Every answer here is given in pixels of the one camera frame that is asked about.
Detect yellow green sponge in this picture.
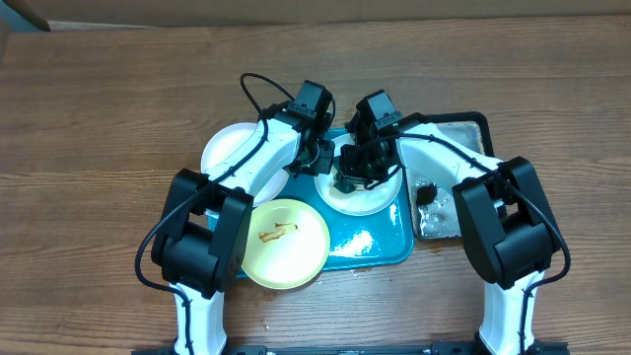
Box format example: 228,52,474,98
333,177,357,194

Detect yellow-green plate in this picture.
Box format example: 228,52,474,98
242,199,330,290

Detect black soapy water tray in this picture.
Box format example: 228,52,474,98
405,111,495,241

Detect white plate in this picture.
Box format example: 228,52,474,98
200,122,289,207
314,132,404,217

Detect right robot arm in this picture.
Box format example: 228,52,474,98
338,114,571,354

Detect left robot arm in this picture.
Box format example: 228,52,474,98
137,102,333,354

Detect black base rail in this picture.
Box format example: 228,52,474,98
131,341,570,355

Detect teal plastic tray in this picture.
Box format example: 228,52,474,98
206,125,415,280

